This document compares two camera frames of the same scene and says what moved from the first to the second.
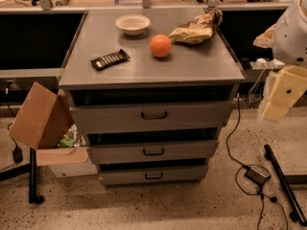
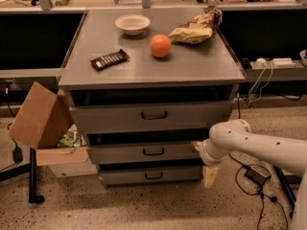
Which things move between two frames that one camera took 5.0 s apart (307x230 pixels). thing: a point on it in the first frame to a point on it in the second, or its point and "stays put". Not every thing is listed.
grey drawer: [153, 151] stays put
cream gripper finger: [266, 38] to [198, 145]
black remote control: [109, 59] stays put
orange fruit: [160, 45] stays put
